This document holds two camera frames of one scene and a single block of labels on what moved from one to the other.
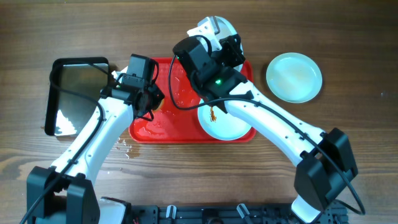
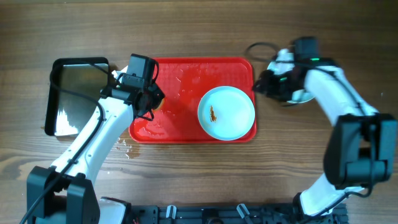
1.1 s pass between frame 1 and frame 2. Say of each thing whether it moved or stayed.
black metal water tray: stayed
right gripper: moved
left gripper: stayed
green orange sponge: stayed
